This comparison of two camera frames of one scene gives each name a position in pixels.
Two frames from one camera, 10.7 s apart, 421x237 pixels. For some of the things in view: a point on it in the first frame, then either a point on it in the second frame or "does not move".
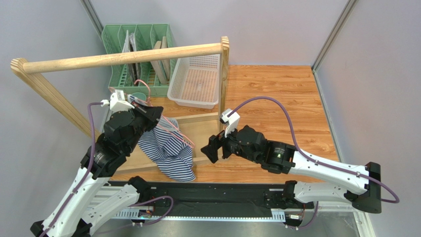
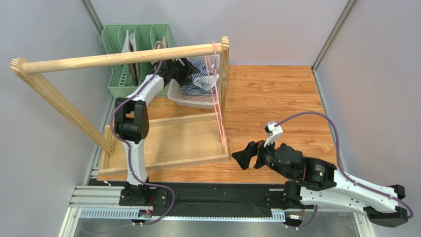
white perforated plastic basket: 194,82 does not move
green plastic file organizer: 149,78 does not move
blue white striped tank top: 164,144 to 204,81
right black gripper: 219,146 to 259,155
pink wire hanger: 192,145 to 213,72
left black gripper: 152,114 to 187,70
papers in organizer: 130,45 does not move
